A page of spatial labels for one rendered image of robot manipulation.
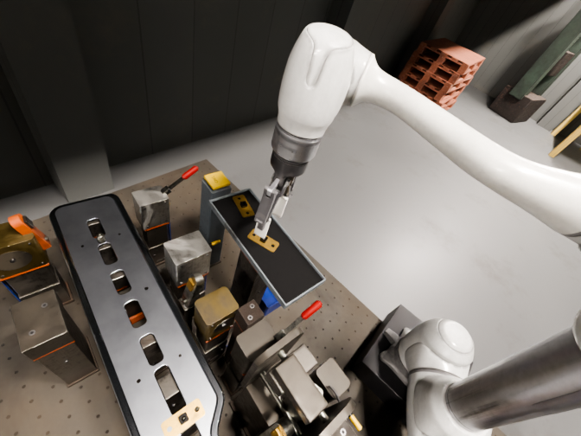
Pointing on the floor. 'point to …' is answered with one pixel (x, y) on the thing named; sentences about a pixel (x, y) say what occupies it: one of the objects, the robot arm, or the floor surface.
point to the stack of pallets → (440, 70)
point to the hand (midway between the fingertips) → (270, 217)
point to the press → (539, 75)
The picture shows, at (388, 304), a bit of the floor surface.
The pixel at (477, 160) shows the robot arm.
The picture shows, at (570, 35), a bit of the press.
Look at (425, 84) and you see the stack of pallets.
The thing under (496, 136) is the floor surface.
